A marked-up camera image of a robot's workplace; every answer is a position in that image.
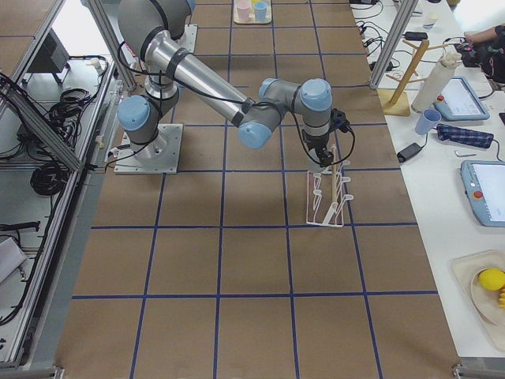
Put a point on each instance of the pink plastic cup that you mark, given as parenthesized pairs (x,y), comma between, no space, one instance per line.
(243,10)

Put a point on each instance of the wooden mug tree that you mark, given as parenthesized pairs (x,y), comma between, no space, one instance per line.
(396,102)

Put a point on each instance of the yellow lemon toy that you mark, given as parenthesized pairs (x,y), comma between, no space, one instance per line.
(492,279)

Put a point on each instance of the blue cup tray middle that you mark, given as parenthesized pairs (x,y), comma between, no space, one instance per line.
(260,11)

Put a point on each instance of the cream plastic tray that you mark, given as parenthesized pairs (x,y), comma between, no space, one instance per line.
(251,15)

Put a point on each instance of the white wire cup rack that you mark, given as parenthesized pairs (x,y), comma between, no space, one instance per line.
(319,208)

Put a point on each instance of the cream tray on desk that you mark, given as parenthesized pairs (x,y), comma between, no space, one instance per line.
(485,302)

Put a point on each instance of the black power adapter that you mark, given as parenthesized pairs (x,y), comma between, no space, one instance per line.
(409,152)

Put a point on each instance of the aluminium frame post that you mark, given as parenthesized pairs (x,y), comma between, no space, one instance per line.
(398,27)

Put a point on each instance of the blue cup on desk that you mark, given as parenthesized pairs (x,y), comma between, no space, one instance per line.
(427,120)

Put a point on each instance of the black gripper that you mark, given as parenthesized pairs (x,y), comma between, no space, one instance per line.
(318,144)

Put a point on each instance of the paper towel roll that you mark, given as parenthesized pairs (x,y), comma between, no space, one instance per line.
(440,75)

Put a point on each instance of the teach pendant tablet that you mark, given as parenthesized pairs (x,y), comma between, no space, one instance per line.
(459,102)

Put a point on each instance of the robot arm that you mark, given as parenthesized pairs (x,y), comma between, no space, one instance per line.
(138,18)
(256,121)

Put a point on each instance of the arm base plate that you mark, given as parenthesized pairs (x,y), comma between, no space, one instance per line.
(188,38)
(161,156)

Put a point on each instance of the wooden rack dowel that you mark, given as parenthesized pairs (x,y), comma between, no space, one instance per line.
(334,175)

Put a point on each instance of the blue checkered cloth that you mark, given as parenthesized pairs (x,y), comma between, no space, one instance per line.
(468,137)

